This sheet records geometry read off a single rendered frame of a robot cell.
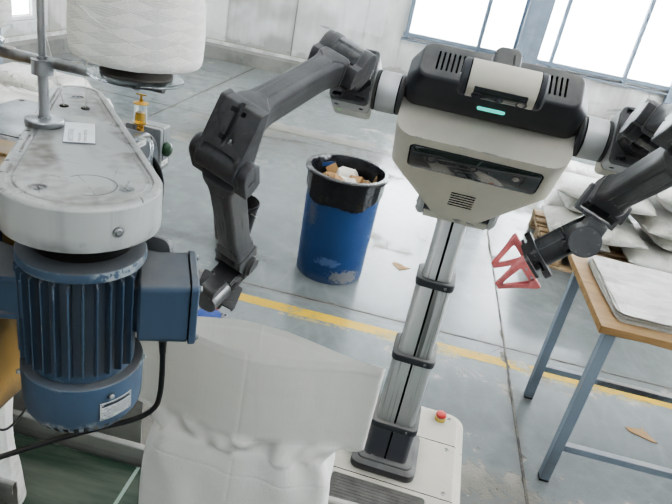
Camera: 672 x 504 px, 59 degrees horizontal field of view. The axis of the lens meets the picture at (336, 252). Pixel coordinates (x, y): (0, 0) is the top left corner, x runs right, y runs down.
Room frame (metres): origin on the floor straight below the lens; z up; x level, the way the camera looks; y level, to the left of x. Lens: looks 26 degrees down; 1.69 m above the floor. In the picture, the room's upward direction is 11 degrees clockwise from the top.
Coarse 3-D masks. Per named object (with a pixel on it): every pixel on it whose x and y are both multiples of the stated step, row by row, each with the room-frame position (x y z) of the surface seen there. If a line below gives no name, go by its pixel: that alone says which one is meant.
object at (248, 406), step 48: (240, 336) 0.96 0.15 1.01; (288, 336) 0.95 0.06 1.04; (144, 384) 0.92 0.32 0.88; (192, 384) 0.88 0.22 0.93; (240, 384) 0.86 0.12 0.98; (288, 384) 0.87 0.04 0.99; (336, 384) 0.89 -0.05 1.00; (192, 432) 0.88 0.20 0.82; (240, 432) 0.86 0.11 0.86; (288, 432) 0.87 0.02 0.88; (336, 432) 0.89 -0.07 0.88; (144, 480) 0.88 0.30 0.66; (192, 480) 0.86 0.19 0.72; (240, 480) 0.85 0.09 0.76; (288, 480) 0.84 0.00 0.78
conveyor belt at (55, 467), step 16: (16, 448) 1.14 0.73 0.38; (48, 448) 1.16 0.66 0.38; (64, 448) 1.17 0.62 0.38; (32, 464) 1.10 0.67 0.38; (48, 464) 1.11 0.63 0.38; (64, 464) 1.12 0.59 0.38; (80, 464) 1.13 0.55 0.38; (96, 464) 1.14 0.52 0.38; (112, 464) 1.15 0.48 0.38; (32, 480) 1.05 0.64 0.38; (48, 480) 1.06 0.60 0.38; (64, 480) 1.07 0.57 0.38; (80, 480) 1.08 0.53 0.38; (96, 480) 1.09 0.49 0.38; (112, 480) 1.10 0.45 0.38; (128, 480) 1.11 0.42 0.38; (32, 496) 1.01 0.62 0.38; (48, 496) 1.02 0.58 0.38; (64, 496) 1.03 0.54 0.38; (80, 496) 1.04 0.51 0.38; (96, 496) 1.05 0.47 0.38; (112, 496) 1.05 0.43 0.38; (128, 496) 1.06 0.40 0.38
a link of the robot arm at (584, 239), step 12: (588, 192) 1.09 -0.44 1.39; (576, 204) 1.09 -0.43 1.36; (588, 216) 1.04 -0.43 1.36; (624, 216) 1.07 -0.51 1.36; (576, 228) 1.01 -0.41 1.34; (588, 228) 1.00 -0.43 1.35; (600, 228) 1.00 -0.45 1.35; (612, 228) 1.07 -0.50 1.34; (576, 240) 1.00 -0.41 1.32; (588, 240) 1.00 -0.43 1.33; (600, 240) 0.99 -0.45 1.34; (576, 252) 1.00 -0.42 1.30; (588, 252) 0.99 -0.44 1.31
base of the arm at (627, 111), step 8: (624, 112) 1.28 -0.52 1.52; (624, 120) 1.27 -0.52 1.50; (616, 128) 1.27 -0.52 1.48; (616, 136) 1.25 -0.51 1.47; (616, 144) 1.24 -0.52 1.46; (624, 144) 1.22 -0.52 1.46; (616, 152) 1.23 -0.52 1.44; (624, 152) 1.23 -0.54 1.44; (632, 152) 1.21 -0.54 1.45; (640, 152) 1.20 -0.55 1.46; (648, 152) 1.20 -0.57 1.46; (616, 160) 1.23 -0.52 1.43; (624, 160) 1.23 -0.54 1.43; (632, 160) 1.22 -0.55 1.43
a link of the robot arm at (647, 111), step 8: (640, 104) 1.17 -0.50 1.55; (648, 104) 1.10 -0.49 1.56; (656, 104) 1.13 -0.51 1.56; (664, 104) 1.08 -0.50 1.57; (632, 112) 1.19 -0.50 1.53; (640, 112) 1.10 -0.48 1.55; (648, 112) 1.10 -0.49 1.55; (656, 112) 1.08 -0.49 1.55; (664, 112) 1.04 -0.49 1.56; (632, 120) 1.12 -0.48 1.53; (640, 120) 1.10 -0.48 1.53; (648, 120) 1.09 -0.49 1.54; (656, 120) 1.05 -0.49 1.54; (624, 128) 1.14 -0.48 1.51; (632, 128) 1.12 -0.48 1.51; (640, 128) 1.11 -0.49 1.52; (648, 128) 1.07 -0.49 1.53; (656, 128) 1.04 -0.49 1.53; (624, 136) 1.16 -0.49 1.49; (632, 136) 1.13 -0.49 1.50
